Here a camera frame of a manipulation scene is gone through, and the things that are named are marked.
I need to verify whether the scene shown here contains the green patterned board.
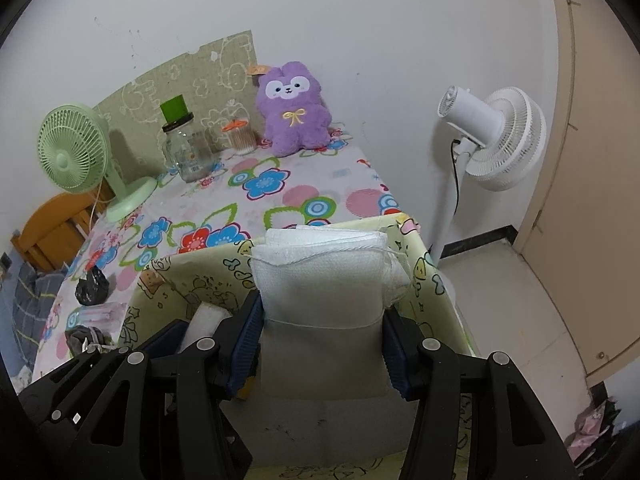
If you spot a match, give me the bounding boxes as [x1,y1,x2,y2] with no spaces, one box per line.
[95,30,261,181]

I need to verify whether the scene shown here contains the purple plush toy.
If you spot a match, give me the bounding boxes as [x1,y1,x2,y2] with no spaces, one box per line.
[248,61,332,157]

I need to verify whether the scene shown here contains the glass jar mug green lid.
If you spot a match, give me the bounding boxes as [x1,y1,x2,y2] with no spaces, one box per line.
[160,94,215,183]

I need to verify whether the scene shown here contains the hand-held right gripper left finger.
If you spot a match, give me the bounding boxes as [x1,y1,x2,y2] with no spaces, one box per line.
[65,290,266,480]

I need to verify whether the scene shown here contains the beige door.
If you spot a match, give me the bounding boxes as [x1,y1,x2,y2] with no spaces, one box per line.
[512,0,640,391]

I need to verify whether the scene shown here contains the black fan cable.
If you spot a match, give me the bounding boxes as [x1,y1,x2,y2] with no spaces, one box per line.
[450,137,463,216]

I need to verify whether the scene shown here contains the pink packages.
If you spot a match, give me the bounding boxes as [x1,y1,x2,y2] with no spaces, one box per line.
[565,400,626,466]

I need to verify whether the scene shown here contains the white foam packet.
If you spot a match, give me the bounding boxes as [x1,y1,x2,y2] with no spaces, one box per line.
[180,302,231,353]

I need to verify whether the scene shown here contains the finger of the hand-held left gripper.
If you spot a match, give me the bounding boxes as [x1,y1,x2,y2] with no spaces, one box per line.
[19,319,190,480]

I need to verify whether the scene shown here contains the yellow cartoon print storage box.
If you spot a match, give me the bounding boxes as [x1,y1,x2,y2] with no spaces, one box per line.
[117,212,476,480]

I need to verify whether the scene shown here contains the black plastic bag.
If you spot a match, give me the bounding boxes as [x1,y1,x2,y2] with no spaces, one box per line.
[75,267,110,306]

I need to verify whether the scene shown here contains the white towel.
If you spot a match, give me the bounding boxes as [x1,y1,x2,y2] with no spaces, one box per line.
[250,225,408,401]

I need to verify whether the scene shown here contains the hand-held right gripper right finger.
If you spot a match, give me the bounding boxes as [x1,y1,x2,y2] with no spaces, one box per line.
[382,307,581,480]

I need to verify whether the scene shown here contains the white standing fan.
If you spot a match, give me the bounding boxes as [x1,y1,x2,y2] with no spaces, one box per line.
[430,85,547,321]

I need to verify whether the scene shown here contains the green desk fan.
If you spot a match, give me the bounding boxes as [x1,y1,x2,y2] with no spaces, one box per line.
[39,104,159,223]

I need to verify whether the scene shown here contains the cotton swab jar orange lid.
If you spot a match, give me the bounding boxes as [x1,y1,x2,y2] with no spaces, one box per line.
[222,119,256,155]

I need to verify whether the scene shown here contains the blue plaid bedding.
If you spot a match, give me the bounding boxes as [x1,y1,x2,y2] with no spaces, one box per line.
[0,260,68,381]

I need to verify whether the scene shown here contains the clear pink plastic packet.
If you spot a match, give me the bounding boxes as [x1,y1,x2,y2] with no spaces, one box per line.
[67,302,126,333]

